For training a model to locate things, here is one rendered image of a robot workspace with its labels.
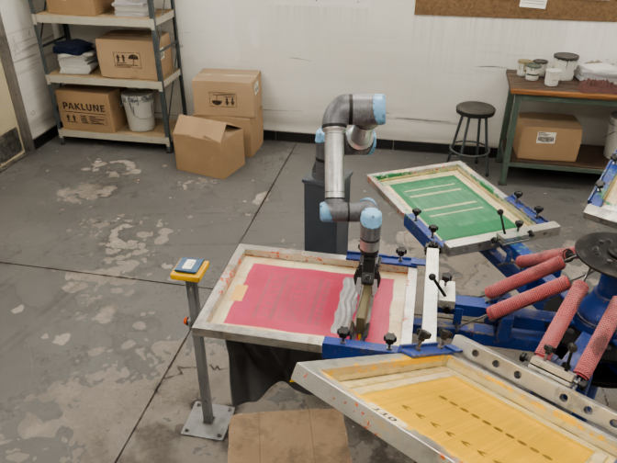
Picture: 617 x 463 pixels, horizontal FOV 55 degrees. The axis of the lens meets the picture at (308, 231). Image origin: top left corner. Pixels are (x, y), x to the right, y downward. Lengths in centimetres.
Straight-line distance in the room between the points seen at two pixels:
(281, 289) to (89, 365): 159
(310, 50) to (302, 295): 385
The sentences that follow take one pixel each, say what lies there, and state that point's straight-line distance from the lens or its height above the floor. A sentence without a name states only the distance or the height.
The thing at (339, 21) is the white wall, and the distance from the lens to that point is 584.
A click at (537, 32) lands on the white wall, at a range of 585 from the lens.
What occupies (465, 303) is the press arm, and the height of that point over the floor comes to 104.
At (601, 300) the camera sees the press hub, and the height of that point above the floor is 114.
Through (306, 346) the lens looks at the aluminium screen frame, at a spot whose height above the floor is 97.
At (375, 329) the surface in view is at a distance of 226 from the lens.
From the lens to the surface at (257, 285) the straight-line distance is 247.
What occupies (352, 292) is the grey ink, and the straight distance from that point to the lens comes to 242.
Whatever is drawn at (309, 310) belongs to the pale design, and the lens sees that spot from 233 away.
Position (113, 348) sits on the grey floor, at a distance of 377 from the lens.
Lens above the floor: 241
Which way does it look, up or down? 31 degrees down
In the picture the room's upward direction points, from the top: straight up
